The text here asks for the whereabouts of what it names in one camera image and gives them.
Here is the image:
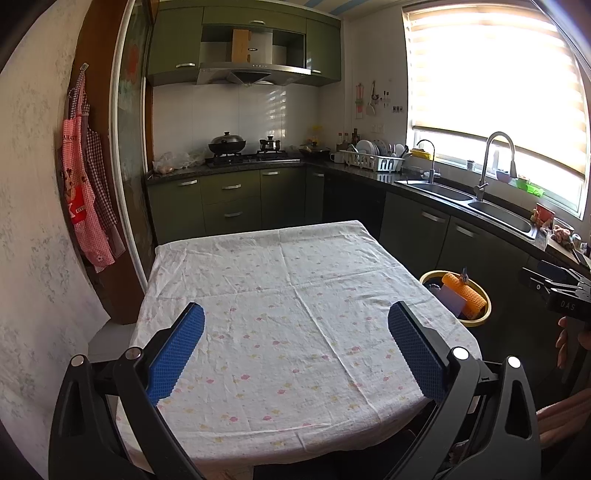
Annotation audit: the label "purple card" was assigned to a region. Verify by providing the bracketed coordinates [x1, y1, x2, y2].
[438, 285, 467, 319]

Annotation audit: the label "red checked apron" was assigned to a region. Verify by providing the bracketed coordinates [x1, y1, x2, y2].
[61, 69, 116, 273]

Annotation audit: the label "row of sauce bottles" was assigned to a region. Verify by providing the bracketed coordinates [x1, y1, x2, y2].
[336, 128, 362, 151]

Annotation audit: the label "dark sink base cabinets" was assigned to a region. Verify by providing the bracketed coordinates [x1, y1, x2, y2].
[323, 173, 591, 370]

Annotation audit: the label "glass sliding door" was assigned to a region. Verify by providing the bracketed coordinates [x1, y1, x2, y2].
[111, 0, 160, 273]

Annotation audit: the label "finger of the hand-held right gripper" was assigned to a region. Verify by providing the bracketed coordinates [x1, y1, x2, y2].
[538, 260, 583, 284]
[522, 268, 585, 296]

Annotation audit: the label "green drawer base cabinets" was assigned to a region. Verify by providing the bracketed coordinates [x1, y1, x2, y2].
[147, 167, 326, 245]

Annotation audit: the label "white dish rack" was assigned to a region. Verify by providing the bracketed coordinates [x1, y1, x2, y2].
[339, 150, 406, 172]

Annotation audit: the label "brown cardboard box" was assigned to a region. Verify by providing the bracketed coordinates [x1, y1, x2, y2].
[232, 28, 252, 63]

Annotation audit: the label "small steel faucet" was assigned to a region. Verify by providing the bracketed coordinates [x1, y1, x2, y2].
[416, 139, 441, 184]

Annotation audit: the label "green wall cabinets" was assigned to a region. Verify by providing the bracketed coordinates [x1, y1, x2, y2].
[147, 4, 343, 88]

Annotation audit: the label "clear food container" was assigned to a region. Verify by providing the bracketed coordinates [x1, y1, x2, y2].
[553, 218, 575, 245]

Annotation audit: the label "green plastic item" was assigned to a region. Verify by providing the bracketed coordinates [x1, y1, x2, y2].
[516, 178, 546, 197]

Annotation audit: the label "person's right forearm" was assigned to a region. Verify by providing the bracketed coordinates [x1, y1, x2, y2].
[538, 399, 591, 449]

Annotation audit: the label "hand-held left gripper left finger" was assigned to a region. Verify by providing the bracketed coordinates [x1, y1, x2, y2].
[47, 302, 206, 480]

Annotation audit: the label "window blind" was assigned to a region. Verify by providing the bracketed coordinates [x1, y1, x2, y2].
[402, 2, 591, 176]

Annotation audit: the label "black wok with lid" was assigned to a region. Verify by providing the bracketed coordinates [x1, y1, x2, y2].
[208, 131, 247, 157]

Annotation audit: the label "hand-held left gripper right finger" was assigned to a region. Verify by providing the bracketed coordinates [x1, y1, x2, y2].
[385, 301, 542, 480]

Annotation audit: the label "tall steel faucet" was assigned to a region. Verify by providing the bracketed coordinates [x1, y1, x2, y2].
[474, 131, 517, 202]

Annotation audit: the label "black gas stove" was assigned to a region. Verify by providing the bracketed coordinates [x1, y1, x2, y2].
[205, 152, 301, 168]

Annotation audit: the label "yellow-rimmed blue trash bin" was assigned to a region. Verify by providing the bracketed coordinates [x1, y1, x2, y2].
[419, 270, 492, 328]

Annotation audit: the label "orange foam net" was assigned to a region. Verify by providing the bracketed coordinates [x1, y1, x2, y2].
[442, 272, 489, 320]

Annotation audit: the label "clear plastic bag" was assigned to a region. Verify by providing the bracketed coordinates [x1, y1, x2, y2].
[152, 150, 206, 174]

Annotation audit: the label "steel range hood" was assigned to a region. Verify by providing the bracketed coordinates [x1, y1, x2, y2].
[196, 23, 312, 86]

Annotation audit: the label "white floral tablecloth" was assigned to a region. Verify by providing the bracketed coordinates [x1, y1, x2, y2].
[115, 220, 483, 467]

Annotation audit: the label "dark checked apron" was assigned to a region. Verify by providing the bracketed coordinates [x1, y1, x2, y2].
[85, 129, 126, 254]

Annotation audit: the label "steel double sink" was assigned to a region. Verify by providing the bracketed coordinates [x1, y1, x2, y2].
[394, 179, 539, 238]

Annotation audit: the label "person's right hand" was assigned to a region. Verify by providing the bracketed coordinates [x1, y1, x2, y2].
[555, 315, 591, 370]

